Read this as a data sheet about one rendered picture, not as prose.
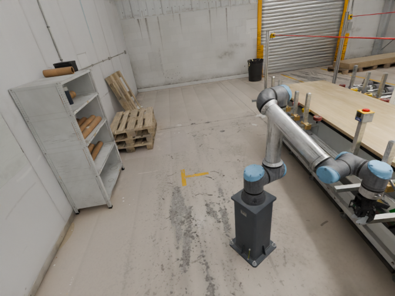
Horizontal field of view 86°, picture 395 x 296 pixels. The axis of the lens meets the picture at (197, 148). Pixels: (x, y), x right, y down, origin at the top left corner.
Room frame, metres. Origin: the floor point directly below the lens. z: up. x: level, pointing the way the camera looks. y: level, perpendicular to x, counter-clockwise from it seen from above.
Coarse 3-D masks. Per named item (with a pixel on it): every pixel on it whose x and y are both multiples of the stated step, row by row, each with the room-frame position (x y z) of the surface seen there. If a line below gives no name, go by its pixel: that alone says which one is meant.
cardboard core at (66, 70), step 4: (56, 68) 2.55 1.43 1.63; (60, 68) 2.54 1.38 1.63; (64, 68) 2.54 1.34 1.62; (68, 68) 2.54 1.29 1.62; (72, 68) 2.60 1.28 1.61; (44, 72) 2.52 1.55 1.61; (48, 72) 2.52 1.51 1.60; (52, 72) 2.52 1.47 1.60; (56, 72) 2.52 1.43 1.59; (60, 72) 2.52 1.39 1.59; (64, 72) 2.53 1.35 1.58; (68, 72) 2.53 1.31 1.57; (72, 72) 2.59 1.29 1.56; (48, 76) 2.53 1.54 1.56; (52, 76) 2.54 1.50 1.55
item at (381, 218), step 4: (376, 216) 0.73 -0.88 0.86; (380, 216) 0.73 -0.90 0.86; (384, 216) 0.73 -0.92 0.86; (388, 216) 0.73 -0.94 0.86; (392, 216) 0.72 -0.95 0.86; (376, 220) 0.72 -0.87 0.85; (380, 220) 0.72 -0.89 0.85; (384, 220) 0.72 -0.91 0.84; (388, 220) 0.72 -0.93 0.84; (392, 220) 0.72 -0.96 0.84
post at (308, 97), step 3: (306, 93) 2.03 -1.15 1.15; (309, 93) 2.00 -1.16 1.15; (306, 96) 2.02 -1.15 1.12; (309, 96) 2.00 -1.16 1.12; (306, 99) 2.01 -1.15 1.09; (309, 99) 2.00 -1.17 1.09; (306, 102) 2.00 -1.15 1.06; (309, 102) 2.00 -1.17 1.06; (306, 105) 2.00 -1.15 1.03; (309, 105) 2.00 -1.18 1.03; (306, 108) 2.00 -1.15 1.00; (306, 111) 2.00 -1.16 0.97; (303, 114) 2.03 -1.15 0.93; (306, 114) 2.00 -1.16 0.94; (303, 117) 2.02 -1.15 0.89; (306, 117) 2.00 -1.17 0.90; (303, 120) 2.01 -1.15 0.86; (306, 120) 2.00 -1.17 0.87; (303, 129) 2.00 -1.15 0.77
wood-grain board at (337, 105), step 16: (320, 80) 3.33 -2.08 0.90; (304, 96) 2.66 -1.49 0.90; (320, 96) 2.58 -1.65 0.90; (336, 96) 2.51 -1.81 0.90; (352, 96) 2.43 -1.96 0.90; (368, 96) 2.36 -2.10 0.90; (320, 112) 2.08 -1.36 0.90; (336, 112) 2.03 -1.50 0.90; (352, 112) 1.97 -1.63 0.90; (384, 112) 1.88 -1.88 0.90; (336, 128) 1.71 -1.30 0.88; (352, 128) 1.64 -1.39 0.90; (368, 128) 1.60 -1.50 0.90; (384, 128) 1.57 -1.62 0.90; (368, 144) 1.35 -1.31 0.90; (384, 144) 1.32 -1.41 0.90
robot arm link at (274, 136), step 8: (272, 88) 1.28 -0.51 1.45; (280, 88) 1.29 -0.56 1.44; (288, 88) 1.30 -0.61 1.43; (280, 96) 1.25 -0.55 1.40; (288, 96) 1.28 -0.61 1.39; (280, 104) 1.26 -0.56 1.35; (272, 128) 1.28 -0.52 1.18; (272, 136) 1.28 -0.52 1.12; (280, 136) 1.27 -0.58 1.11; (272, 144) 1.28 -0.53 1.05; (280, 144) 1.28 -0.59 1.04; (272, 152) 1.28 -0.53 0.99; (280, 152) 1.29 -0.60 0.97; (264, 160) 1.33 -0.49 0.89; (272, 160) 1.28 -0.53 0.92; (280, 160) 1.30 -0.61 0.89; (272, 168) 1.26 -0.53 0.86; (280, 168) 1.27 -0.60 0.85; (272, 176) 1.24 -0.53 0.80; (280, 176) 1.27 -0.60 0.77
